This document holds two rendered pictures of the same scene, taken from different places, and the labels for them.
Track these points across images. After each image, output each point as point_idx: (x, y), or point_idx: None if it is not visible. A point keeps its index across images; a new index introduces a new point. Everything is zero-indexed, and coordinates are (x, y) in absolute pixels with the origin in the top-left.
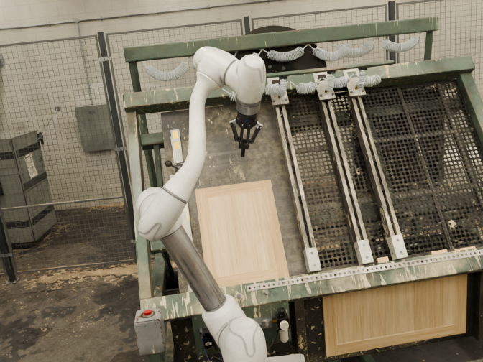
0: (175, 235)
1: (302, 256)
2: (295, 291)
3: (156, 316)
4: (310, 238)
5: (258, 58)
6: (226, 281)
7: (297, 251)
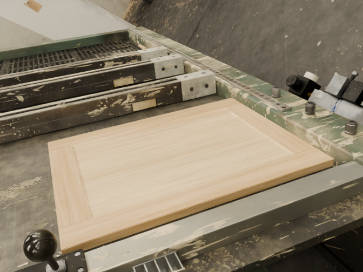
0: None
1: (190, 100)
2: (253, 81)
3: None
4: (161, 81)
5: None
6: (291, 142)
7: (185, 104)
